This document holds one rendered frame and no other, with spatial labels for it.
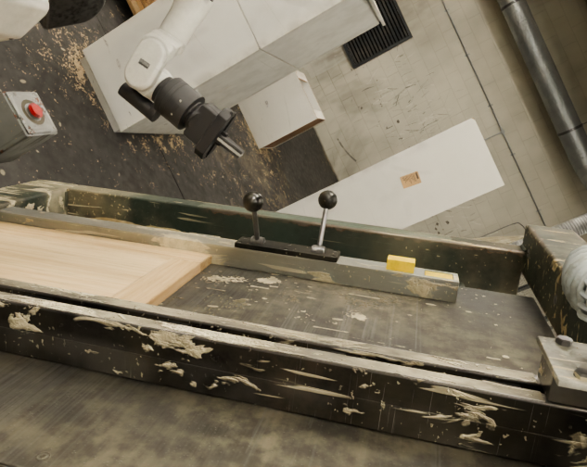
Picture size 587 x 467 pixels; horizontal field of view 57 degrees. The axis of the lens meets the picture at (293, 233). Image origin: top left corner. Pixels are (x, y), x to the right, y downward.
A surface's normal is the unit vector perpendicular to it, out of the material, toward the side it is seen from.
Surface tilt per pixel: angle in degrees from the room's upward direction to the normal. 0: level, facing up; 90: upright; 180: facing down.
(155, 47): 82
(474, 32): 90
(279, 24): 90
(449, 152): 90
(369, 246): 90
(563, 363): 58
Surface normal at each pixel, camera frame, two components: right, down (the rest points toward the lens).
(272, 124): -0.26, 0.15
